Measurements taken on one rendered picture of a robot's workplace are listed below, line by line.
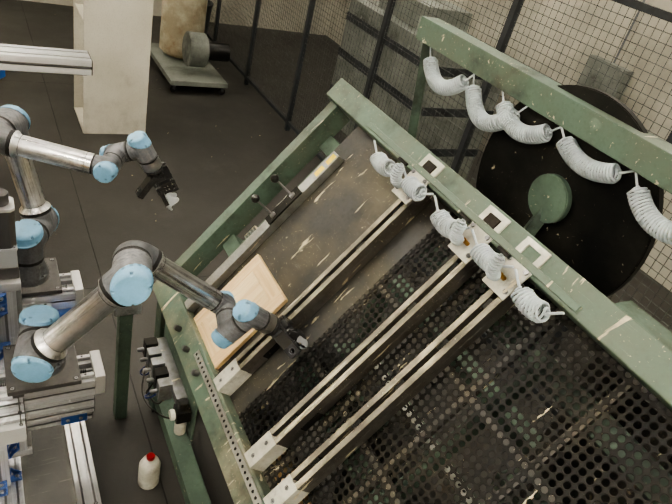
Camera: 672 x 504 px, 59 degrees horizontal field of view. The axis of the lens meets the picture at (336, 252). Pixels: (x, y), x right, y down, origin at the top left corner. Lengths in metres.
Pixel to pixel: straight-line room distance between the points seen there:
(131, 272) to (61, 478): 1.42
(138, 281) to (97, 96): 4.45
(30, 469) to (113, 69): 3.96
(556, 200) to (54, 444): 2.40
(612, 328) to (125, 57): 5.13
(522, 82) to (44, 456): 2.55
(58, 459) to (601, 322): 2.34
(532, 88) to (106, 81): 4.50
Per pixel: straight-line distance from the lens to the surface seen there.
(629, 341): 1.67
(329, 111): 2.73
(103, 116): 6.22
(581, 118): 2.18
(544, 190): 2.29
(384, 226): 2.15
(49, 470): 3.03
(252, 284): 2.51
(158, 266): 1.94
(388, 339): 1.96
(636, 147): 2.05
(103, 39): 5.96
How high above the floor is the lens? 2.66
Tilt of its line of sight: 32 degrees down
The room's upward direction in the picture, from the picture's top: 16 degrees clockwise
